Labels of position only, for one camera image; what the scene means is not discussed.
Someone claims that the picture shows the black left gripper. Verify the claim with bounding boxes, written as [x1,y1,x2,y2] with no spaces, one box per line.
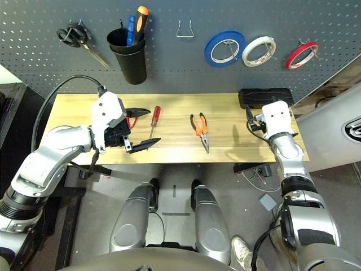
[104,108,162,155]

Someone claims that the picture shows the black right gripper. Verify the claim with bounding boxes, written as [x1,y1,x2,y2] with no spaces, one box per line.
[248,112,267,134]

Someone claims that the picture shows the red handled screwdriver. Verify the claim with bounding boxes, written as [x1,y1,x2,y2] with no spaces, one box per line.
[146,106,162,152]

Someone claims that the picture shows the orange black needle-nose pliers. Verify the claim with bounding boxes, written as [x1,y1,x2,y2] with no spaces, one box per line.
[190,112,210,155]

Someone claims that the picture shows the red tape roll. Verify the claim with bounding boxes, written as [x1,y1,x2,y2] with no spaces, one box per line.
[285,41,321,71]

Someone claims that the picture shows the metal pegboard hook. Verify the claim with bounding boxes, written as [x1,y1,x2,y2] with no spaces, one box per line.
[298,39,321,59]
[222,39,239,60]

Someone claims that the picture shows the black rectangular box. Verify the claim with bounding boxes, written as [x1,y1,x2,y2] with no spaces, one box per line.
[238,88,294,110]

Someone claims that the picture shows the black table foot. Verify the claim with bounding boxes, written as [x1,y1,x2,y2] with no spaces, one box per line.
[78,165,112,180]
[233,162,279,174]

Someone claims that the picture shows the black power adapter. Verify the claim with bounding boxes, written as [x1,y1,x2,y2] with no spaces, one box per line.
[258,164,273,178]

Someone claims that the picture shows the black cup holder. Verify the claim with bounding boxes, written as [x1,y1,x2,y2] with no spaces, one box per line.
[109,42,148,85]

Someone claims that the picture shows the grey white machine housing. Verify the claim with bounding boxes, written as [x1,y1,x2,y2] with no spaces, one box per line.
[296,81,361,173]

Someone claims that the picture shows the white tape roll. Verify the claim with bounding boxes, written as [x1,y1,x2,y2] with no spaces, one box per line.
[241,36,276,68]

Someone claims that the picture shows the grey square floor box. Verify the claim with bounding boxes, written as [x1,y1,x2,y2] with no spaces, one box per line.
[258,193,278,212]

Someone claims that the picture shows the blue tape roll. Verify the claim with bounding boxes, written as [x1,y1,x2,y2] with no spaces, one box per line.
[204,30,246,68]

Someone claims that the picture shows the black plastic cup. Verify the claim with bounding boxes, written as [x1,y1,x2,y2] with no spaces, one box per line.
[106,27,146,54]

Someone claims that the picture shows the silver left robot leg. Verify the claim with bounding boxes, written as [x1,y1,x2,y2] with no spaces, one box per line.
[108,177,160,253]

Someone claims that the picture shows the white sneaker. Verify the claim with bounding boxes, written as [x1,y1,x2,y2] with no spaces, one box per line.
[231,235,254,270]

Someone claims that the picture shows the grey robot torso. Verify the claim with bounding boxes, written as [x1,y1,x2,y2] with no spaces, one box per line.
[58,247,235,271]

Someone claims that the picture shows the black ribbed tool case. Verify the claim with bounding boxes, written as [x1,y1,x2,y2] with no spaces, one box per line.
[0,90,17,119]

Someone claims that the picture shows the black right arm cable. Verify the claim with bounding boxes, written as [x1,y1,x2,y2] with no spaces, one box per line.
[244,103,284,271]

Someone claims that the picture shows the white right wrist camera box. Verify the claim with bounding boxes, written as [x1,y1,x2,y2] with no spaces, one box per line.
[261,100,294,139]

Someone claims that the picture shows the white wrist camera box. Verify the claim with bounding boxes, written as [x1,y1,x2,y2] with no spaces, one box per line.
[261,100,294,139]
[90,90,127,153]

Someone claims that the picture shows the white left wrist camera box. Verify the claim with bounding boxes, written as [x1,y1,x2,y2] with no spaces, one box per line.
[90,90,127,153]

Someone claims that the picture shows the white floor cable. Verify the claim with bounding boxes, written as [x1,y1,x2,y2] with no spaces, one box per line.
[241,166,283,193]

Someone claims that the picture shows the short black left wrist cable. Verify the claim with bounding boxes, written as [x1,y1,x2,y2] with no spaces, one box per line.
[69,148,101,174]

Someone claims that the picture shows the long black left arm cable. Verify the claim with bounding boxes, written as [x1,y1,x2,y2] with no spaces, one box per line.
[31,75,107,153]

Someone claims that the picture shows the blue handled screwdriver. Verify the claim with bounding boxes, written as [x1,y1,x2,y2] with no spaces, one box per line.
[126,15,137,46]

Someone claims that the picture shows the black handled scissors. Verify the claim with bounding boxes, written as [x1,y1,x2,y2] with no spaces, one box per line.
[56,21,110,68]

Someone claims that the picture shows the wire pliers holder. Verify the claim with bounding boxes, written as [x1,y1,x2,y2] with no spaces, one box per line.
[176,19,195,38]

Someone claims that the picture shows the orange black handled screwdriver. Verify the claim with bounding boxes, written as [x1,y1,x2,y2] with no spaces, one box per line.
[132,5,149,43]

